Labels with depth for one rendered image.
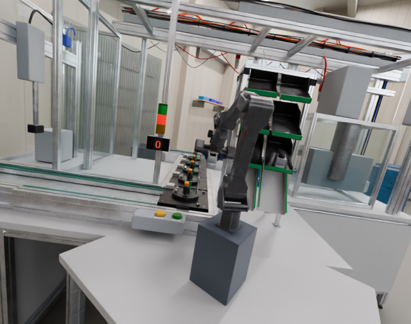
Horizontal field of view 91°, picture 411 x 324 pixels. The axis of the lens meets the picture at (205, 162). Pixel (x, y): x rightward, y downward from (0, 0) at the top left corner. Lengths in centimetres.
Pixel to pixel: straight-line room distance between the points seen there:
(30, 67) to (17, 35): 17
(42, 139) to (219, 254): 162
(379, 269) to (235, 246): 192
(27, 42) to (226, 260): 150
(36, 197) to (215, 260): 80
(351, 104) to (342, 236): 105
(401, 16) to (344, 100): 704
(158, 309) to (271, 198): 68
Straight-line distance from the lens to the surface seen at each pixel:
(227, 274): 65
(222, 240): 61
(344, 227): 203
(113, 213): 99
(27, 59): 161
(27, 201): 116
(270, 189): 110
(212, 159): 93
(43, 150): 195
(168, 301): 70
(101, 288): 74
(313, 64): 231
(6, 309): 141
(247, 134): 56
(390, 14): 895
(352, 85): 201
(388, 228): 225
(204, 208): 97
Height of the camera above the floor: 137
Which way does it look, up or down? 12 degrees down
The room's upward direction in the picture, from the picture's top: 9 degrees clockwise
